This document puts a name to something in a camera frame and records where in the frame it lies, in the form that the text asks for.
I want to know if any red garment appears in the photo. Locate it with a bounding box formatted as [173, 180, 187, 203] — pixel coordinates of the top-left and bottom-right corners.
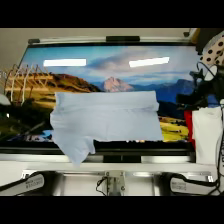
[183, 109, 196, 150]

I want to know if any white black-dotted garment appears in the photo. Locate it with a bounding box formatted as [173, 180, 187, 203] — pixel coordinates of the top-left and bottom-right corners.
[199, 31, 224, 68]

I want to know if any light blue T-shirt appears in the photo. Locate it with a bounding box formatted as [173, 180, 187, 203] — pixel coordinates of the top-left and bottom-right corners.
[49, 90, 165, 166]

